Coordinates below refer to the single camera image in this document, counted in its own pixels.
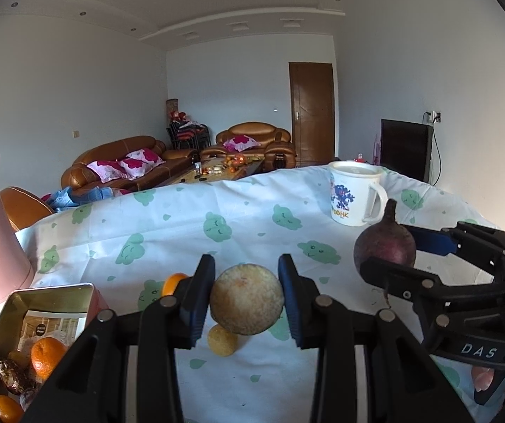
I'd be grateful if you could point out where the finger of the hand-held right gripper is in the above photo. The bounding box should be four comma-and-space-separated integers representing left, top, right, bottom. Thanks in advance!
406, 222, 505, 283
360, 258, 505, 327

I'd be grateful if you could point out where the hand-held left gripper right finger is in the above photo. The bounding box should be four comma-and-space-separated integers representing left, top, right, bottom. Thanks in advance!
277, 253, 464, 423

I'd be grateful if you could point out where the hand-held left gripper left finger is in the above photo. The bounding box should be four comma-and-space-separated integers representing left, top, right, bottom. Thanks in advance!
21, 253, 216, 423

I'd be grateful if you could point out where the purple radish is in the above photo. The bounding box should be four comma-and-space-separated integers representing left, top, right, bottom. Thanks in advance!
353, 199, 417, 274

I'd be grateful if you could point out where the longan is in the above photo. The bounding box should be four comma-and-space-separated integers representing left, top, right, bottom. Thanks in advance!
210, 263, 285, 336
207, 324, 238, 357

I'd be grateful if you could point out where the pink tin box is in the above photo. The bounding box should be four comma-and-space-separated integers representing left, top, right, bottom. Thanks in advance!
0, 283, 110, 423

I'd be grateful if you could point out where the foil candy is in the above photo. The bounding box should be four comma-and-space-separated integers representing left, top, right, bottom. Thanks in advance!
0, 358, 28, 395

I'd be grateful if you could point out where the orange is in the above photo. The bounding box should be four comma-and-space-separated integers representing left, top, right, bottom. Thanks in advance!
0, 395, 25, 423
31, 337, 68, 380
162, 273, 190, 297

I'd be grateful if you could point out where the person's right hand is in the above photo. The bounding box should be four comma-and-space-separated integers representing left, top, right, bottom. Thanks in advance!
472, 365, 496, 393

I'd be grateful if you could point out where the white mug with blue print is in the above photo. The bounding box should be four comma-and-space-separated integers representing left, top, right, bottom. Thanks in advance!
327, 161, 388, 227

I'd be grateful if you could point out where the black television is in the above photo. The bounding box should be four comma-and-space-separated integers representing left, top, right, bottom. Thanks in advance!
381, 119, 433, 183

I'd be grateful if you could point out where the white tablecloth with green clouds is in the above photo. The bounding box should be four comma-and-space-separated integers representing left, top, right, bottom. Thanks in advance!
0, 165, 505, 423

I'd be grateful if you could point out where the cluttered coffee table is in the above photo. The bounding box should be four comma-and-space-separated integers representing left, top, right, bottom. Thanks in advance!
155, 154, 264, 188

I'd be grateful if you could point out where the printed card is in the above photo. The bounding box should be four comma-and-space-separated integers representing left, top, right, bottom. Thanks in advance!
17, 309, 89, 362

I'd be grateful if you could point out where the pink flowered cushion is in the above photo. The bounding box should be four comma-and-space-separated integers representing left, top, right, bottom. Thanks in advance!
119, 150, 165, 179
222, 134, 259, 154
86, 160, 123, 182

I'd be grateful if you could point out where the blue checked cloth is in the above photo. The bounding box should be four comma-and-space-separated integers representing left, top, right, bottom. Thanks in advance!
41, 185, 116, 212

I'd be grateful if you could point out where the dark metal chair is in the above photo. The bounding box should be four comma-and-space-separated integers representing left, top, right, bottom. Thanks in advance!
166, 121, 211, 151

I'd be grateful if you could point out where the brown leather armchair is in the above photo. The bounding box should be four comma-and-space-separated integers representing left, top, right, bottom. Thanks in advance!
199, 122, 297, 172

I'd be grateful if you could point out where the brown wooden door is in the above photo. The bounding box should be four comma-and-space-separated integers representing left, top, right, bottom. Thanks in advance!
288, 62, 337, 169

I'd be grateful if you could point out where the long brown leather sofa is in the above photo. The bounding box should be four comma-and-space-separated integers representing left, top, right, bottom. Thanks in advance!
61, 136, 200, 190

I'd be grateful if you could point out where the brown leather chair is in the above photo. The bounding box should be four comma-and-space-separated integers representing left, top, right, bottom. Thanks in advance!
0, 186, 55, 232

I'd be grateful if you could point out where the black power cable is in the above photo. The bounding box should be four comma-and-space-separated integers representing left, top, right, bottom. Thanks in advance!
423, 112, 443, 186

